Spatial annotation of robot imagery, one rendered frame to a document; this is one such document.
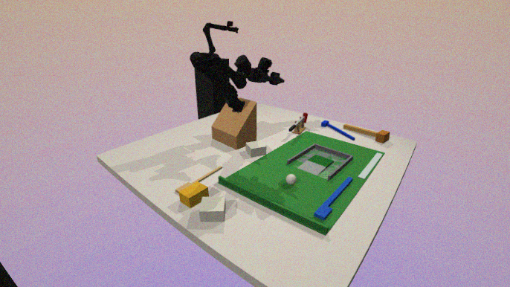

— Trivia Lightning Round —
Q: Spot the green flat mat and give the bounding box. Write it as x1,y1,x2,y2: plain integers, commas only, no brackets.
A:
226,131,385,230

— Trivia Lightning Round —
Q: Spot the white flat strip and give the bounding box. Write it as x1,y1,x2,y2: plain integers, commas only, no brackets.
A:
358,152,383,179

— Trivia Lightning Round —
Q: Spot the white golf ball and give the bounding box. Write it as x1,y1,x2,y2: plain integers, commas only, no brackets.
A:
286,174,296,184

